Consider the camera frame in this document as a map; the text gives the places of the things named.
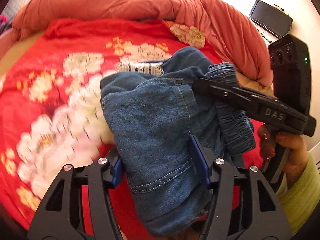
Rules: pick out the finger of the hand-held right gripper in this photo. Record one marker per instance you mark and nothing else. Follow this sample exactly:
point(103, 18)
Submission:
point(225, 92)

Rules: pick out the coral pink quilt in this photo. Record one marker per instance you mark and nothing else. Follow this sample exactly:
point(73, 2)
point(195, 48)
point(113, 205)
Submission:
point(125, 0)

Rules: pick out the blue denim pants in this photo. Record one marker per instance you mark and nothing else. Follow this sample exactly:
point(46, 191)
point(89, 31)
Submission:
point(150, 117)

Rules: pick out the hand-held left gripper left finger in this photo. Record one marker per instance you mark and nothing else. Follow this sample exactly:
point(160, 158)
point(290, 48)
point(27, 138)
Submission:
point(116, 172)

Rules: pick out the person's right hand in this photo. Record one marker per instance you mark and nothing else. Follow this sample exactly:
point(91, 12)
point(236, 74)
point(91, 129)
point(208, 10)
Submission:
point(297, 147)

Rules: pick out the black monitor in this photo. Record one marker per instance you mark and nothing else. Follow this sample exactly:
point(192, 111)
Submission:
point(270, 17)

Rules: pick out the person's right forearm green sleeve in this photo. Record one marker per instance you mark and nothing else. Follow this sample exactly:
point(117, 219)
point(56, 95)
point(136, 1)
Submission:
point(302, 195)

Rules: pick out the red floral bed sheet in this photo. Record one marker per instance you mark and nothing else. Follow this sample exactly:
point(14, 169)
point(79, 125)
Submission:
point(50, 42)

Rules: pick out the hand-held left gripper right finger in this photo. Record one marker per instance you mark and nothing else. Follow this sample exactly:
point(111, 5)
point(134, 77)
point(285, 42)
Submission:
point(198, 160)

